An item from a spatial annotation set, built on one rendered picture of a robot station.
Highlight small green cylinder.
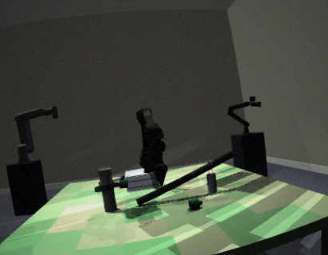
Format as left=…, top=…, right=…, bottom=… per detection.
left=189, top=198, right=202, bottom=210

